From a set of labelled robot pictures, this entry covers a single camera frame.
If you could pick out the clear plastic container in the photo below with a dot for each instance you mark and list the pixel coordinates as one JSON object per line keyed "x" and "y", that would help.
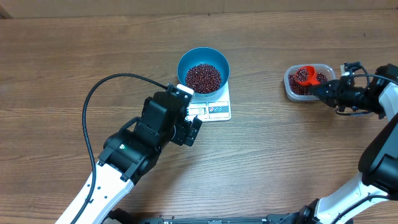
{"x": 319, "y": 67}

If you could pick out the red beans in scoop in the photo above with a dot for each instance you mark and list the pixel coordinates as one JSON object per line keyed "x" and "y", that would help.
{"x": 301, "y": 75}

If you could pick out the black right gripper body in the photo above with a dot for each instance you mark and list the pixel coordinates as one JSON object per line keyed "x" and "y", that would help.
{"x": 333, "y": 93}

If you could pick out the white digital kitchen scale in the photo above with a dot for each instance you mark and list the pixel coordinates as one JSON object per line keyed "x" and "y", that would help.
{"x": 211, "y": 108}

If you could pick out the blue bowl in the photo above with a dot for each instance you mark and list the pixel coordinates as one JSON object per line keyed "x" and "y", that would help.
{"x": 206, "y": 55}

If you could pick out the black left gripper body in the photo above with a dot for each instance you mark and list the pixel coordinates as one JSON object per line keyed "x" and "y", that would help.
{"x": 180, "y": 134}

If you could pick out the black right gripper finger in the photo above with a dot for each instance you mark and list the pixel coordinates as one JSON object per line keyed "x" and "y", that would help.
{"x": 326, "y": 97}
{"x": 324, "y": 87}

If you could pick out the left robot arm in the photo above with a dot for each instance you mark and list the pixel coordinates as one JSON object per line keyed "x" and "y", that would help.
{"x": 132, "y": 152}

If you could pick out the red beans in bowl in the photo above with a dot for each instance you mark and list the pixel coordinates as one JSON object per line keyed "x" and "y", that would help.
{"x": 203, "y": 78}

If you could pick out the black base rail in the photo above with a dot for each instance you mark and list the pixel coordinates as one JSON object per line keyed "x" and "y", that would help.
{"x": 119, "y": 216}

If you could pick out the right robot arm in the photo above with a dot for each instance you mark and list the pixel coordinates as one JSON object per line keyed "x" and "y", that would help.
{"x": 376, "y": 180}

